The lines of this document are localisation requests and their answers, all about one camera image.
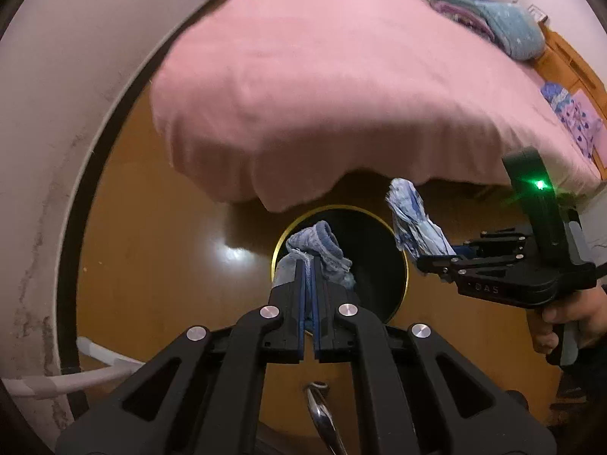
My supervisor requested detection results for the person's dark clothing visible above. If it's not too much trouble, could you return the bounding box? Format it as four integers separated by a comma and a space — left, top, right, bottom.
550, 344, 607, 437

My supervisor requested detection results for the black gold-rimmed trash bin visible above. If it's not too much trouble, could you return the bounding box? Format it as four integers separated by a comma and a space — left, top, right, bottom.
271, 205, 409, 329

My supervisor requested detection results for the black edge strip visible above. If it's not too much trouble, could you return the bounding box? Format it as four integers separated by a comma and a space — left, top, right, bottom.
56, 42, 183, 420

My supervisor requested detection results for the wooden headboard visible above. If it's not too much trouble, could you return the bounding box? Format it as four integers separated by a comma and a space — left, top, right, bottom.
528, 24, 607, 174

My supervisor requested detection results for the person's right hand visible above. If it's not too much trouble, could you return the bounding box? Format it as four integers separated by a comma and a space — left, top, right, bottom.
526, 284, 607, 354

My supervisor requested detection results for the purple printed cloth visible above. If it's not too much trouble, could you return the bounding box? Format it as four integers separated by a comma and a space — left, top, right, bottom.
541, 82, 606, 158

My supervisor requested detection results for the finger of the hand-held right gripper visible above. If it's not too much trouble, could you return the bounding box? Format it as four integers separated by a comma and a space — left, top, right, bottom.
450, 230, 528, 257
416, 249, 527, 286

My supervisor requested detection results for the pink blanket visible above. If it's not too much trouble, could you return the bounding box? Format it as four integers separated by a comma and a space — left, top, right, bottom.
149, 0, 601, 214

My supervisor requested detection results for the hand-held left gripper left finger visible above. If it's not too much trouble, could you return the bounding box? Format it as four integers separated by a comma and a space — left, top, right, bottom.
56, 257, 316, 455

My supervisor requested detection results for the blue cloth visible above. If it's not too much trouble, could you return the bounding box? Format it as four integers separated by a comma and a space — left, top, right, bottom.
285, 220, 356, 291

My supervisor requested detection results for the blue white patterned sock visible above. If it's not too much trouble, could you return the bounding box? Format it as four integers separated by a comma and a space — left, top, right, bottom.
386, 177, 458, 260

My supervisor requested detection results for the teal dotted blanket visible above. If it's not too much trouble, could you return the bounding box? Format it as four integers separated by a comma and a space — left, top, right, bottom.
412, 0, 546, 61

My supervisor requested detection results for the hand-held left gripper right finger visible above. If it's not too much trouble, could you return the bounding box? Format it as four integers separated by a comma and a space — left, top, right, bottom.
315, 264, 558, 455

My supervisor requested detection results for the white hose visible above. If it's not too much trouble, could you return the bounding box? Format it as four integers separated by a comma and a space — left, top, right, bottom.
8, 336, 146, 400

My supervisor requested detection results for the metal handle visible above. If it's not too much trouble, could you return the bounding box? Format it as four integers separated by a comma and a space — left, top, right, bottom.
303, 381, 350, 455

